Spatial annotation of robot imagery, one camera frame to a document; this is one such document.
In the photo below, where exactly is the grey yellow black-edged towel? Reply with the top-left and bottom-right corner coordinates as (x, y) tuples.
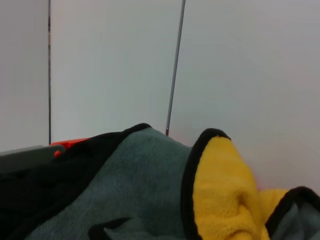
(24, 122), (320, 240)

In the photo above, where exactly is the green plastic storage box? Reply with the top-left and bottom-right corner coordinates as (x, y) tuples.
(0, 144), (66, 181)

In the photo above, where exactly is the orange plastic part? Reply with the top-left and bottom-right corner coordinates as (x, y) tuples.
(49, 137), (90, 159)

